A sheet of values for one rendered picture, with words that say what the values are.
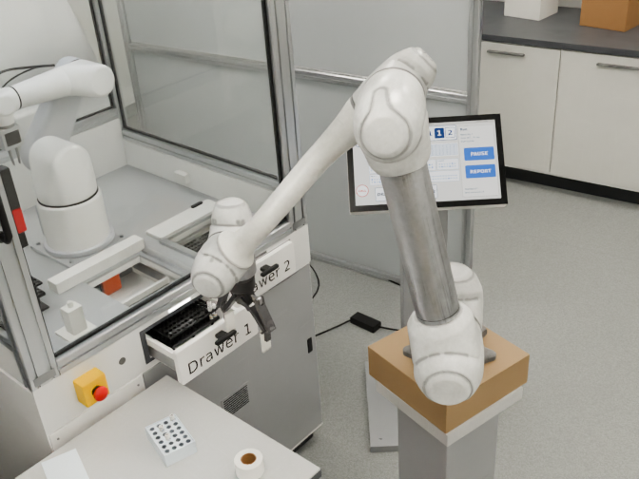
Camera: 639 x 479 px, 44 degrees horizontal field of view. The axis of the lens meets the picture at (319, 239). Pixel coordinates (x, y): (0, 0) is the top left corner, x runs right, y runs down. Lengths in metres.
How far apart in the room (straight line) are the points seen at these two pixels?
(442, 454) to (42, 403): 1.04
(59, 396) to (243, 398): 0.72
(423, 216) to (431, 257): 0.10
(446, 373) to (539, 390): 1.63
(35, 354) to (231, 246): 0.57
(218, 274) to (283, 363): 1.03
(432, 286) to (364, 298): 2.15
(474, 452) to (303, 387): 0.83
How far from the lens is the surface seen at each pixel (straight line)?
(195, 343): 2.13
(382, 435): 3.08
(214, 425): 2.12
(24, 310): 1.97
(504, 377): 2.12
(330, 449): 3.08
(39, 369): 2.06
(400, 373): 2.08
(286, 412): 2.86
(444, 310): 1.74
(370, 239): 3.91
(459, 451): 2.21
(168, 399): 2.22
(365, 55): 3.52
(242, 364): 2.56
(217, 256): 1.77
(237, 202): 1.90
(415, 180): 1.58
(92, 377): 2.12
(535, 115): 4.71
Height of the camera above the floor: 2.19
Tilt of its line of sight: 30 degrees down
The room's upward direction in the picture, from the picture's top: 4 degrees counter-clockwise
